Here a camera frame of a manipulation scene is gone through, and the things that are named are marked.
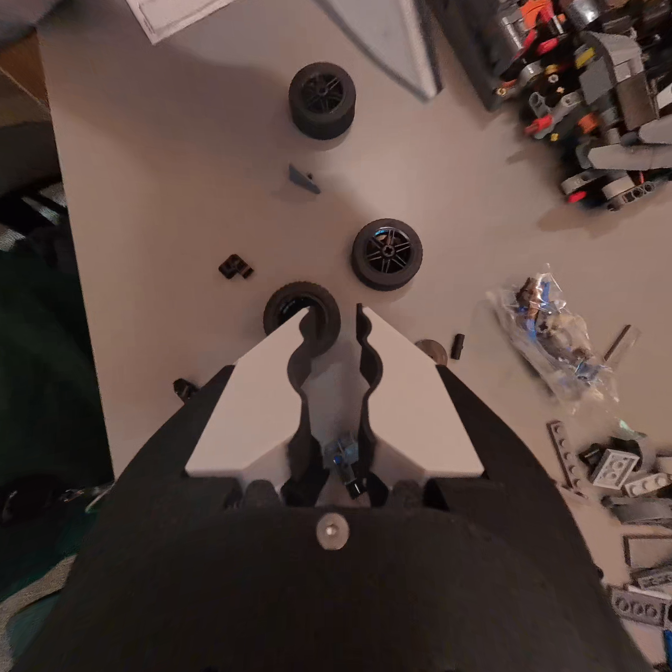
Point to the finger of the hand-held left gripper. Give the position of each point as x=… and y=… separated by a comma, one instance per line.
x=383, y=36

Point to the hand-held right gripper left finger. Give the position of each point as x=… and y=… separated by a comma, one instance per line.
x=246, y=420

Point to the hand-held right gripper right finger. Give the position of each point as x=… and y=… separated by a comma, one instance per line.
x=425, y=420

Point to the black spoked toy wheel rim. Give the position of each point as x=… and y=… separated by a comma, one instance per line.
x=322, y=93

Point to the toy wheel with tire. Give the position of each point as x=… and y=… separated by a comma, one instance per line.
x=386, y=254

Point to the grey toy car model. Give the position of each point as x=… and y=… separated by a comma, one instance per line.
x=588, y=78

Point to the black wedge brick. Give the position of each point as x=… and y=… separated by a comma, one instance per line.
x=185, y=389

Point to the black round toy disc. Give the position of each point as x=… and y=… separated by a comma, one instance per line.
x=433, y=350

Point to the short black pin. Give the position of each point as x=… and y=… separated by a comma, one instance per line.
x=459, y=346

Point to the grey plate brick assembly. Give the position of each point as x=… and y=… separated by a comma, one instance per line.
x=344, y=456

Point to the small black angled brick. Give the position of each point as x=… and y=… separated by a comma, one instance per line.
x=235, y=267

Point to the clear bag of small parts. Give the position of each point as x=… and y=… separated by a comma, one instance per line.
x=556, y=336

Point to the small grey wedge brick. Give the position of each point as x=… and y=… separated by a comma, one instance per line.
x=303, y=179

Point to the pile of grey toy bricks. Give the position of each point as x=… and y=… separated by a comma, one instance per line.
x=614, y=467

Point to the flat grey tile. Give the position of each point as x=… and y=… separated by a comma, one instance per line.
x=622, y=344

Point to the grey plate with round holes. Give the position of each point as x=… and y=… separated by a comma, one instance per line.
x=638, y=606

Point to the blue pin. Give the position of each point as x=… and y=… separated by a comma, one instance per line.
x=668, y=645

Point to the wooden pillar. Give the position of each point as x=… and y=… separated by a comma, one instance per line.
x=21, y=68

